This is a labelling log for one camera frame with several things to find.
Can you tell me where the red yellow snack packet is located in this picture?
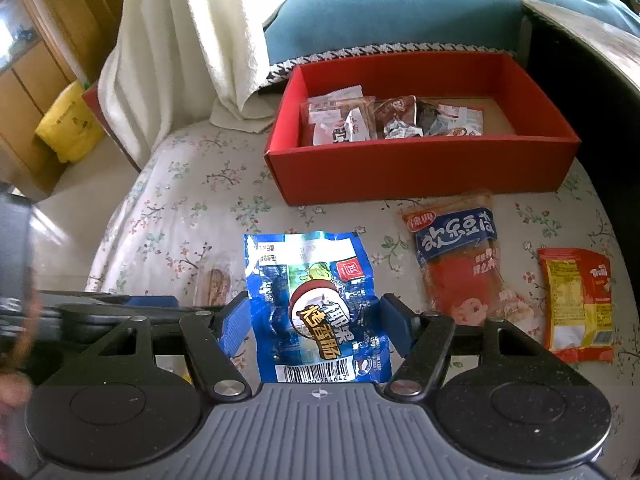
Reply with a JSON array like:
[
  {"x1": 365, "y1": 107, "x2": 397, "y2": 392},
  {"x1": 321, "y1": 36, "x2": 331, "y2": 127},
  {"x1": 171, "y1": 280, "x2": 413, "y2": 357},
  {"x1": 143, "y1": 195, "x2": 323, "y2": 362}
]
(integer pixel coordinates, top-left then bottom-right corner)
[{"x1": 537, "y1": 247, "x2": 615, "y2": 364}]

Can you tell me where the white cloth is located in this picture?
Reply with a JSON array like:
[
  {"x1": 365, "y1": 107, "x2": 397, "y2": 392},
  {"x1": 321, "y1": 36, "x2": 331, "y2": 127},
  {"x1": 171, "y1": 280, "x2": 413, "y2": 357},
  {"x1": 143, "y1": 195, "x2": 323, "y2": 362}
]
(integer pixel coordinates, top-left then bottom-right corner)
[{"x1": 97, "y1": 0, "x2": 281, "y2": 133}]

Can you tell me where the person's left hand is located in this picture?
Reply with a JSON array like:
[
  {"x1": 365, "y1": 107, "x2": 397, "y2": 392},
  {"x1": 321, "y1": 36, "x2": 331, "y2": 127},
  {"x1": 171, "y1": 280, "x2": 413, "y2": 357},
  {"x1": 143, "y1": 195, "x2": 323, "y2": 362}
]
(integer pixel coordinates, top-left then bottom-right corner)
[{"x1": 0, "y1": 372, "x2": 36, "y2": 411}]

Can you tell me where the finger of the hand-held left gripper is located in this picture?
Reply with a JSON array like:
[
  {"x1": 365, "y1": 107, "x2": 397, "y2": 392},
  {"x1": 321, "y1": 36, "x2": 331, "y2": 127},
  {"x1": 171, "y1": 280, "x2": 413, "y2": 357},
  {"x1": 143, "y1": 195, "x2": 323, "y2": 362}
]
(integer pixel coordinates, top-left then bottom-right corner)
[
  {"x1": 37, "y1": 289, "x2": 181, "y2": 311},
  {"x1": 35, "y1": 307, "x2": 221, "y2": 346}
]

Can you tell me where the pink white snack packet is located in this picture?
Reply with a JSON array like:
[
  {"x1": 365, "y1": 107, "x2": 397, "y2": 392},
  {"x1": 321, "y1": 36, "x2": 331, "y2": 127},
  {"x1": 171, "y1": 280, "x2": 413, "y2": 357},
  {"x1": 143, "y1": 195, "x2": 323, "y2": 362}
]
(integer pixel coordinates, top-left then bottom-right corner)
[
  {"x1": 302, "y1": 97, "x2": 351, "y2": 146},
  {"x1": 327, "y1": 85, "x2": 363, "y2": 106}
]

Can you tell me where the floral bed sheet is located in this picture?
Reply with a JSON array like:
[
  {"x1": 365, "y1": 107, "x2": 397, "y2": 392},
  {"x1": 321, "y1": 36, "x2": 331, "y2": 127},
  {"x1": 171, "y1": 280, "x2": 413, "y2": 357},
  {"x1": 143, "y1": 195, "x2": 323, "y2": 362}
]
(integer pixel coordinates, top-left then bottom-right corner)
[{"x1": 85, "y1": 120, "x2": 626, "y2": 466}]

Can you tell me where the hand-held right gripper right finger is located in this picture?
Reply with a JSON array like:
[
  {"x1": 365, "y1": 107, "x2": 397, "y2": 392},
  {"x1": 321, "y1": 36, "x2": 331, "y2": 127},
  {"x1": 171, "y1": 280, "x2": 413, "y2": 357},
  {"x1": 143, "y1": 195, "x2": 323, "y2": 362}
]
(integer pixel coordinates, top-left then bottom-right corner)
[{"x1": 381, "y1": 294, "x2": 548, "y2": 398}]

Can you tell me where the wooden cabinet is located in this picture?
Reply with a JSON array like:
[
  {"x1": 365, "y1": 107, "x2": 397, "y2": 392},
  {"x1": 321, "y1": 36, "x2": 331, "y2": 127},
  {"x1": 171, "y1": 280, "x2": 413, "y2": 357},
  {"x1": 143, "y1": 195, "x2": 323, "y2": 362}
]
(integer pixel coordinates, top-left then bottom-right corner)
[{"x1": 0, "y1": 0, "x2": 136, "y2": 196}]

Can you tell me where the blue snack packet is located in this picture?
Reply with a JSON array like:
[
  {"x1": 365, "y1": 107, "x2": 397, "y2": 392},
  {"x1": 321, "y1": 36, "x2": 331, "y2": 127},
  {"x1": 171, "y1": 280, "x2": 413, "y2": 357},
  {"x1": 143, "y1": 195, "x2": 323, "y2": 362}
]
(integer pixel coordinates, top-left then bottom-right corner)
[{"x1": 243, "y1": 231, "x2": 393, "y2": 385}]

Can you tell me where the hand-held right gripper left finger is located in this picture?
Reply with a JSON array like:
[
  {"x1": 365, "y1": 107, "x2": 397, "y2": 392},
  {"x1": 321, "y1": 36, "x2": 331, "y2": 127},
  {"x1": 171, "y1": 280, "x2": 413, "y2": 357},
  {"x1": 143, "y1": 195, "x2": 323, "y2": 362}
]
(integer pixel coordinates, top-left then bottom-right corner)
[{"x1": 92, "y1": 290, "x2": 252, "y2": 403}]

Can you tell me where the teal cushion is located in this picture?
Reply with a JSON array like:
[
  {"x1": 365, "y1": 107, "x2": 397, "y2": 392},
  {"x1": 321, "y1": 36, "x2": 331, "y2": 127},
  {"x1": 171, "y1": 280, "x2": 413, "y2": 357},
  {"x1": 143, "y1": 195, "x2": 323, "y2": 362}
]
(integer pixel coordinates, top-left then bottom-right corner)
[{"x1": 262, "y1": 0, "x2": 640, "y2": 86}]

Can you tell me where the white black-print snack packet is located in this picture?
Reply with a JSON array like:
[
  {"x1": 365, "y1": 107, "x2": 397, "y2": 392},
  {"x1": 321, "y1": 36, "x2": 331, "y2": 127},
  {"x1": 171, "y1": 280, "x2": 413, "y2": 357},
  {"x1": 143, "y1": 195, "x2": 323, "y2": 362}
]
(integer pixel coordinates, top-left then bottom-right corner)
[{"x1": 332, "y1": 96, "x2": 378, "y2": 143}]

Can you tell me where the red cardboard box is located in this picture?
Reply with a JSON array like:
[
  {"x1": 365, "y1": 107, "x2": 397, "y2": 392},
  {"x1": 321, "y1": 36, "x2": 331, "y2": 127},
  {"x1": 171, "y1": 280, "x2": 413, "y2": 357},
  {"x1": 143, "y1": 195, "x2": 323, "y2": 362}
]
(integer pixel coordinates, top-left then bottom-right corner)
[{"x1": 263, "y1": 51, "x2": 582, "y2": 207}]

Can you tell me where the yellow bag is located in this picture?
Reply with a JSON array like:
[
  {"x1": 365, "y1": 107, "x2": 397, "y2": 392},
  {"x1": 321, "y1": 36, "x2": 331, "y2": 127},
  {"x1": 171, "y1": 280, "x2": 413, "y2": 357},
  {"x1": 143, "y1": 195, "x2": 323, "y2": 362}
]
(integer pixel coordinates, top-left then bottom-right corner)
[{"x1": 34, "y1": 80, "x2": 106, "y2": 165}]

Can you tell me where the white red snack packet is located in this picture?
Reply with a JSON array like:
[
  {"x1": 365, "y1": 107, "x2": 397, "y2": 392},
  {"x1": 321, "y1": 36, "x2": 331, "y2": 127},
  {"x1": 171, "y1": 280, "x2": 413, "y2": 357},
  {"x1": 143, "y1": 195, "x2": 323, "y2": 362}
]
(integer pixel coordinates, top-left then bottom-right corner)
[{"x1": 432, "y1": 102, "x2": 485, "y2": 137}]

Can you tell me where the red blue-label snack packet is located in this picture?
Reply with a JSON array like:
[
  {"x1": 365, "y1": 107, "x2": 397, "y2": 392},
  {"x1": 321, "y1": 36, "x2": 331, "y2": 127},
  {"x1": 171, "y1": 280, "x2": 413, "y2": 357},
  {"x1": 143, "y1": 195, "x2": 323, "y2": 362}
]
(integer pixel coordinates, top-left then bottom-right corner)
[{"x1": 398, "y1": 189, "x2": 543, "y2": 346}]

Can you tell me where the orange clear snack packet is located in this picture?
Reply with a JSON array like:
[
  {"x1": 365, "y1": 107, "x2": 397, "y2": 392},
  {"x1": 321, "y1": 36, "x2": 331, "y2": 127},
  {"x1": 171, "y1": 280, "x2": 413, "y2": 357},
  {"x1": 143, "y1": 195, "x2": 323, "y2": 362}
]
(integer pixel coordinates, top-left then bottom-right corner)
[{"x1": 206, "y1": 259, "x2": 233, "y2": 308}]

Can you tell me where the dark red foil snack packet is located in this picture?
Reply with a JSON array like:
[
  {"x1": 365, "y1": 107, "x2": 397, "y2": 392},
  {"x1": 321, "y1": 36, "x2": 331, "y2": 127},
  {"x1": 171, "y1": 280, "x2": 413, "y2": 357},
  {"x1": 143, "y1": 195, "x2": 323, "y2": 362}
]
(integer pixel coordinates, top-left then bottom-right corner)
[{"x1": 372, "y1": 95, "x2": 427, "y2": 140}]

